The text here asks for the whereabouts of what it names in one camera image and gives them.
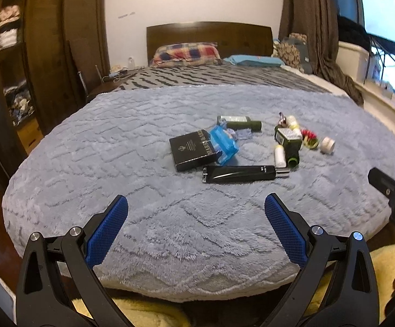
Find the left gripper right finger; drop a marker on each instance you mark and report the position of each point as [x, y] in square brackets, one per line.
[351, 297]

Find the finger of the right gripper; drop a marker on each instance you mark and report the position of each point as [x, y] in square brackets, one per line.
[384, 184]

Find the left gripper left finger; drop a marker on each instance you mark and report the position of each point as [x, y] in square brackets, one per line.
[41, 296]

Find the green bottle white label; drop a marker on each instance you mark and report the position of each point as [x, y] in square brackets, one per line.
[288, 139]

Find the small white yellow tube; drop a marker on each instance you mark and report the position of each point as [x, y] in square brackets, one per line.
[279, 157]

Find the black cosmetics box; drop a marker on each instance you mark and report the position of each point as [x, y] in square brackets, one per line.
[193, 150]

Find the yellow fluffy rug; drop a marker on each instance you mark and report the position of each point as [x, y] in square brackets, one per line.
[143, 311]

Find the white tape roll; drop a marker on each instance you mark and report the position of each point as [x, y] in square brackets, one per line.
[327, 145]

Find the red green wrapper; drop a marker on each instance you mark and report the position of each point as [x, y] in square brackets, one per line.
[310, 139]

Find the white storage box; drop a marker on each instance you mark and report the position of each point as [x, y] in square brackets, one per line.
[354, 61]

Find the white yellow lotion bottle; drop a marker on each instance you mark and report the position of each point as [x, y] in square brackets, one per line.
[293, 125]

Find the black cosmetic tube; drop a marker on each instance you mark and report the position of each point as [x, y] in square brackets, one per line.
[242, 174]

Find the patterned cushion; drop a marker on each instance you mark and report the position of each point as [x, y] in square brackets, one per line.
[293, 51]

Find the blue plastic packet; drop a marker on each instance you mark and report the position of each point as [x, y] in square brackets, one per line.
[224, 144]

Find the dark green bottle lying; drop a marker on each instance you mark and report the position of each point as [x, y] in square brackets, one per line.
[239, 123]

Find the grey fluffy blanket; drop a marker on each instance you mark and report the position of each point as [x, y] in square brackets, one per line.
[183, 239]

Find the brown curtain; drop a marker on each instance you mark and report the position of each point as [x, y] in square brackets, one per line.
[317, 19]

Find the light blue pillow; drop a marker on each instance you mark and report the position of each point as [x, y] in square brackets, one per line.
[254, 61]

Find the dark wooden headboard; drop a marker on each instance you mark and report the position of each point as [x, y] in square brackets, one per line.
[232, 38]

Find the cluttered nightstand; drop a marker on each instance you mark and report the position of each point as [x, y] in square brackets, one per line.
[108, 83]

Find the plaid pillow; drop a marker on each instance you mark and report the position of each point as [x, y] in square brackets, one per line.
[186, 54]

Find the zebra striped bedsheet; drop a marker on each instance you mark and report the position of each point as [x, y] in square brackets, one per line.
[226, 74]

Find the wooden wardrobe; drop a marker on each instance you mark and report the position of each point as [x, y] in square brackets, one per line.
[55, 50]

